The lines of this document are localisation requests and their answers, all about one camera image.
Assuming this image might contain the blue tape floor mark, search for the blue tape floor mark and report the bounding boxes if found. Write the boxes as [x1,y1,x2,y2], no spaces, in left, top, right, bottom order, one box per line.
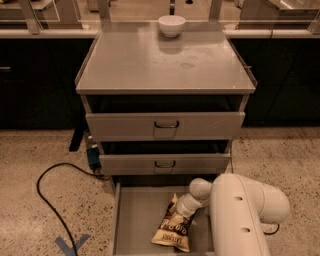
[54,233,92,256]

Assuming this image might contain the blue power adapter box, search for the blue power adapter box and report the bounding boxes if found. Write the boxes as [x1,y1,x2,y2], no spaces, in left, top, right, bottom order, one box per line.
[86,147,101,170]

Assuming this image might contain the dark base cabinets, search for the dark base cabinets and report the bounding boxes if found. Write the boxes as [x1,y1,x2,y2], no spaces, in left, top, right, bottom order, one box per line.
[0,39,320,129]

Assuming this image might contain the grey drawer cabinet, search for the grey drawer cabinet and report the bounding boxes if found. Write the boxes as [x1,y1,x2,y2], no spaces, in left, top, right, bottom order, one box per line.
[76,22,256,186]

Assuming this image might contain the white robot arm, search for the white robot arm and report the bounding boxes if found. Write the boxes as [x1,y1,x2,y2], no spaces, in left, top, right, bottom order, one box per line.
[176,173,290,256]

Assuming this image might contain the brown chip bag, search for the brown chip bag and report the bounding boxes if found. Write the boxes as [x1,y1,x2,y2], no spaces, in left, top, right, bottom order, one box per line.
[151,193,194,252]

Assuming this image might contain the white bowl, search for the white bowl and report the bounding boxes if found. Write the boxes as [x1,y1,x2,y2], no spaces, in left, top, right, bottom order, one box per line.
[158,15,186,37]

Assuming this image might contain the bottom grey drawer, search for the bottom grey drawer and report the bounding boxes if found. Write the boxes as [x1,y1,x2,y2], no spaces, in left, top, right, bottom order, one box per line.
[109,183,216,256]

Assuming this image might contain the black cable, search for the black cable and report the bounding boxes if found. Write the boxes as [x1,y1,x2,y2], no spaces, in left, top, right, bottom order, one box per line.
[263,223,281,236]
[36,162,110,256]

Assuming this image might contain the black cable on right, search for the black cable on right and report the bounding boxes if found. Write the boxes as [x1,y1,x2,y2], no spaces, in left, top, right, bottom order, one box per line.
[263,223,281,236]

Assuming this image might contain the top grey drawer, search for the top grey drawer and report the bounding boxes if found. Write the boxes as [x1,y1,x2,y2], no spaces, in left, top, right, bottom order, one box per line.
[86,112,245,142]

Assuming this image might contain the middle grey drawer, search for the middle grey drawer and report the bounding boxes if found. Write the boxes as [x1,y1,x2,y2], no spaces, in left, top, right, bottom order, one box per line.
[99,153,230,175]

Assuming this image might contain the black cable on left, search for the black cable on left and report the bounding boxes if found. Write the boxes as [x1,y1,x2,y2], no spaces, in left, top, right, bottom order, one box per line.
[36,162,110,256]

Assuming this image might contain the grey drawer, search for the grey drawer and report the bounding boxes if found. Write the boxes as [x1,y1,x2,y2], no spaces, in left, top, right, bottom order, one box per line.
[99,153,230,175]
[86,112,245,142]
[109,183,216,256]

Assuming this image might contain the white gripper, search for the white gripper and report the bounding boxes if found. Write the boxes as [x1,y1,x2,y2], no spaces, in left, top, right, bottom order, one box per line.
[176,193,209,218]

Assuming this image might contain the white rail ledge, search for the white rail ledge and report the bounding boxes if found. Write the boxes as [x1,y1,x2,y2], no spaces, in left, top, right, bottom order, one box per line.
[0,29,320,39]

